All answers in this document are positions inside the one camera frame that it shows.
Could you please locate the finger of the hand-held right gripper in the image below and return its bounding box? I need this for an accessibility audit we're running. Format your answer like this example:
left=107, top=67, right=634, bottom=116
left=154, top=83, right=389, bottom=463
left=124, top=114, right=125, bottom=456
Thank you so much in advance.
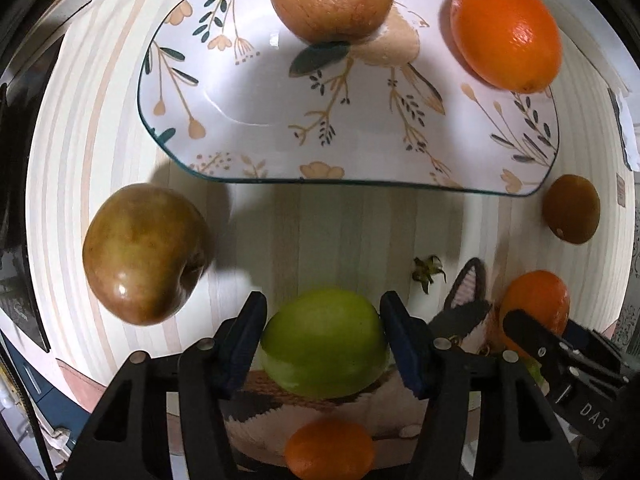
left=502, top=309, right=631, bottom=388

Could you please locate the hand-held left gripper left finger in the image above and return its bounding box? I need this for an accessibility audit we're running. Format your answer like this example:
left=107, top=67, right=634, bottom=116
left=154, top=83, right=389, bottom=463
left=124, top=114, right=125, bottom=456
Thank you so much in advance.
left=61, top=290, right=269, bottom=480

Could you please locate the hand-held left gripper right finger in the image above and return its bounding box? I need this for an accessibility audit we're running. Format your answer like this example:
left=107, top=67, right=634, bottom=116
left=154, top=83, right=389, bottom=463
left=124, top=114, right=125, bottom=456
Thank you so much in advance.
left=379, top=290, right=584, bottom=480

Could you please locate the floral ceramic plate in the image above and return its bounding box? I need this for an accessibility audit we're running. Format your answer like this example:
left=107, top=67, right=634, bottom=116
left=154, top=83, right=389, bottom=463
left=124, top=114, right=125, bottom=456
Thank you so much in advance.
left=137, top=0, right=560, bottom=197

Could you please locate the small orange tangerine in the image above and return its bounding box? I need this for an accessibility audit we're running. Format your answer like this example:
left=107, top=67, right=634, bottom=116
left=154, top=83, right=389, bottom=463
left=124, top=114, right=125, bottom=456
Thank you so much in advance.
left=284, top=419, right=376, bottom=480
left=498, top=269, right=571, bottom=358

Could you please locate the green fruit calyx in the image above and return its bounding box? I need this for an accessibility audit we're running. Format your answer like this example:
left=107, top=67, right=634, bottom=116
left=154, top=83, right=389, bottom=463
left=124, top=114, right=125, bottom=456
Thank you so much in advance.
left=411, top=255, right=447, bottom=295

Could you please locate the striped printed tablecloth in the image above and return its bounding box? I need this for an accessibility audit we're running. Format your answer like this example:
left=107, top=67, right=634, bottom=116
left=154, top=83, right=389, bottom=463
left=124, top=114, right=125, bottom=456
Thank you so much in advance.
left=25, top=0, right=632, bottom=471

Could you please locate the brownish green apple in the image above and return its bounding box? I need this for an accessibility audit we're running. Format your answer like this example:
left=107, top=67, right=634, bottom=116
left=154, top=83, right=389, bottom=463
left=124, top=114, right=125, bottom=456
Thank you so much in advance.
left=82, top=183, right=211, bottom=326

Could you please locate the dark brown round fruit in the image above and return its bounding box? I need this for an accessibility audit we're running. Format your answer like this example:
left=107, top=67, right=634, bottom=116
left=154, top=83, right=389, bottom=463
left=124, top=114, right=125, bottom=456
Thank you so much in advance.
left=543, top=174, right=601, bottom=245

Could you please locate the large orange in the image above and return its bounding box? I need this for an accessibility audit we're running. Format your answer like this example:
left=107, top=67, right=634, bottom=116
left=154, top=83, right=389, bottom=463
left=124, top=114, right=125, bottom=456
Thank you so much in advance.
left=450, top=0, right=563, bottom=94

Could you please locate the red-brown apple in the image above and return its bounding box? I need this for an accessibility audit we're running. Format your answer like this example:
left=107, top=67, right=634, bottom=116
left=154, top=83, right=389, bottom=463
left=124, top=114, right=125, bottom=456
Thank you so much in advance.
left=268, top=0, right=397, bottom=44

